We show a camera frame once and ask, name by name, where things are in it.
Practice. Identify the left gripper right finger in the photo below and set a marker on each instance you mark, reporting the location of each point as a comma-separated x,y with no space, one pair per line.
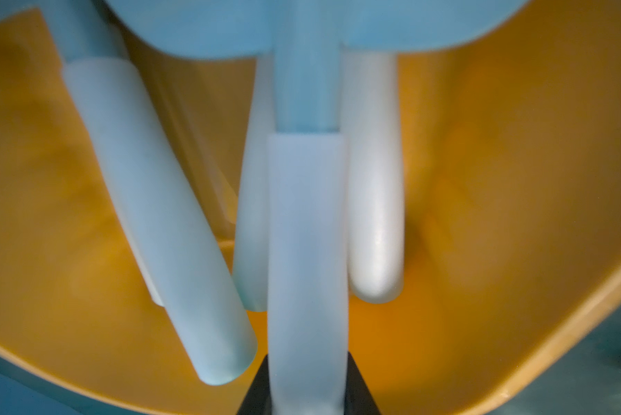
358,398

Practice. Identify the blue pointed shovel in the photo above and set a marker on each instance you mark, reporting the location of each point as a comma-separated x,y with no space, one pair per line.
155,297

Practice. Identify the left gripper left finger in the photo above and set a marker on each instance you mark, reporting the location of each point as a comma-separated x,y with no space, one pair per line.
257,400

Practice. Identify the blue round shovel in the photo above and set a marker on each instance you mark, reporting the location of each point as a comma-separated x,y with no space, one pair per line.
251,243

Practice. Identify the yellow plastic storage box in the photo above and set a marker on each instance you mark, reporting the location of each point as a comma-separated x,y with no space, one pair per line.
512,293

